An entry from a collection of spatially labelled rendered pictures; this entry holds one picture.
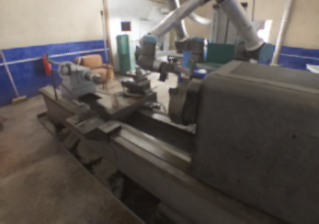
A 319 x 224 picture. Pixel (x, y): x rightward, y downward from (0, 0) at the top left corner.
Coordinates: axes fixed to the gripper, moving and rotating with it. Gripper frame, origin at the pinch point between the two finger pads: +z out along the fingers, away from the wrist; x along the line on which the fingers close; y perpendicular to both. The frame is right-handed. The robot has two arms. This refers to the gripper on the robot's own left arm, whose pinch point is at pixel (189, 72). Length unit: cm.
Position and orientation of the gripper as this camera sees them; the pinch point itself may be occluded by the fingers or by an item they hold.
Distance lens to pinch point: 87.6
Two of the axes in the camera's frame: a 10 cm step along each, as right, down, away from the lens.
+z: 8.8, 2.9, -3.8
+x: 4.2, -0.8, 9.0
